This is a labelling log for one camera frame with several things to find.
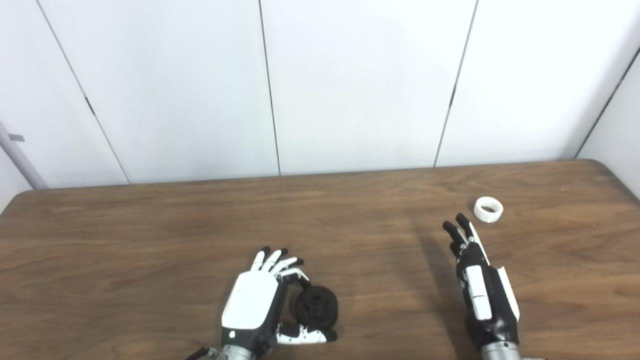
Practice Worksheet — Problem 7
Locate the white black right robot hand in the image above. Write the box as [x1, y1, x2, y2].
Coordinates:
[442, 213, 521, 351]

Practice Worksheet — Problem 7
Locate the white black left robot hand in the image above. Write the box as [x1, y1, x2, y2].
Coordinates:
[220, 246, 338, 358]

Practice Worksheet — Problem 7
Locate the round black plastic part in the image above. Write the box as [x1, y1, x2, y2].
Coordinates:
[294, 285, 339, 331]

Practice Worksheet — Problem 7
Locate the white plastic ring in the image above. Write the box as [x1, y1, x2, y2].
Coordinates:
[473, 196, 504, 223]

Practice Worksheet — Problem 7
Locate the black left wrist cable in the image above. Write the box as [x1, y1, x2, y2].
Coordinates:
[185, 346, 221, 360]

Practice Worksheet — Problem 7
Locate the grey wall corner post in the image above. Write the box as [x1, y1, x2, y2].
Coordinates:
[0, 120, 49, 190]

